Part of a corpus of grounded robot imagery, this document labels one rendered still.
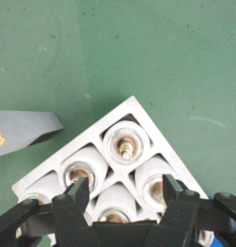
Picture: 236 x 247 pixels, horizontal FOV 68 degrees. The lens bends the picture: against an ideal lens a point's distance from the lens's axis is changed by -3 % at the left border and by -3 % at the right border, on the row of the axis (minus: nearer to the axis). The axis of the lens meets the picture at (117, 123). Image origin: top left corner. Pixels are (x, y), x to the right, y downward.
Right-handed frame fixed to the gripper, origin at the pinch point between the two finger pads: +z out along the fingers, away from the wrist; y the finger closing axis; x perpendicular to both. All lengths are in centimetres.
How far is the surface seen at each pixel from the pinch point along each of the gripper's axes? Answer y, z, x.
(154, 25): 11, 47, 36
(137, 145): 2.3, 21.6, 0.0
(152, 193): 5.0, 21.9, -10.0
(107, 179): -4.8, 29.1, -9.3
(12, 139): -20.8, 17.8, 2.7
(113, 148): -2.5, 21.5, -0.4
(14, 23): -37, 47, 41
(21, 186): -27.0, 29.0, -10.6
